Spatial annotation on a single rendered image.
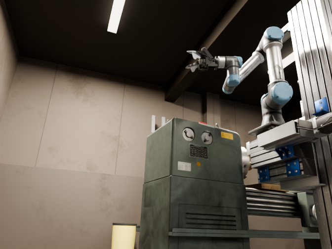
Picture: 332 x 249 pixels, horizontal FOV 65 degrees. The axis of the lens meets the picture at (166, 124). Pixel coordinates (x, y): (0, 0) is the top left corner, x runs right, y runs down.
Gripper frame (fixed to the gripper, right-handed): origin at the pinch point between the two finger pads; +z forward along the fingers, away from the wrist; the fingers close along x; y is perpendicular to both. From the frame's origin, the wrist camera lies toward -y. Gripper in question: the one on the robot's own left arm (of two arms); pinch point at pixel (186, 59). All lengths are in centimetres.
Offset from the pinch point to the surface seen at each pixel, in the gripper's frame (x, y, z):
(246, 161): 68, 43, -52
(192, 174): 35, 65, -6
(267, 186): 76, 60, -67
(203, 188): 40, 73, -14
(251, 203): 72, 74, -52
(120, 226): 256, 72, 77
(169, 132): 27.9, 39.4, 9.3
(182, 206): 35, 86, 0
